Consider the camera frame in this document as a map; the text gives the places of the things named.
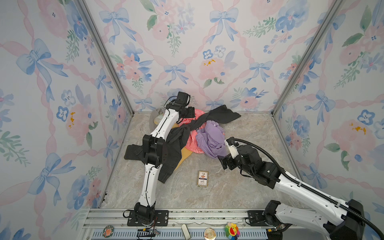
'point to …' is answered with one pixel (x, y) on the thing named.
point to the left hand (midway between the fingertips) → (190, 111)
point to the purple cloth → (211, 139)
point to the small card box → (203, 179)
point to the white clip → (185, 232)
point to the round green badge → (108, 231)
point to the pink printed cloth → (192, 145)
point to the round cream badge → (210, 233)
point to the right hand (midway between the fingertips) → (225, 151)
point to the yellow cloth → (186, 152)
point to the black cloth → (175, 140)
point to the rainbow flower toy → (232, 231)
